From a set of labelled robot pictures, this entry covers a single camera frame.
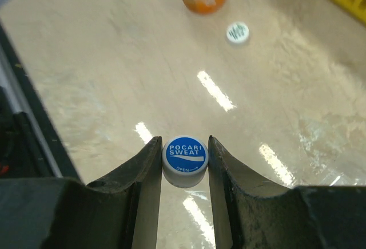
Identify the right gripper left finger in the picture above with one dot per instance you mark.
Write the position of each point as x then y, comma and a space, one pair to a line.
118, 210

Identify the blue white bottle cap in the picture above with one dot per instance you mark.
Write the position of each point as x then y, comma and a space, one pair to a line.
184, 161

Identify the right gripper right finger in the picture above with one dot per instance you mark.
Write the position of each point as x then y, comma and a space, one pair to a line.
251, 211

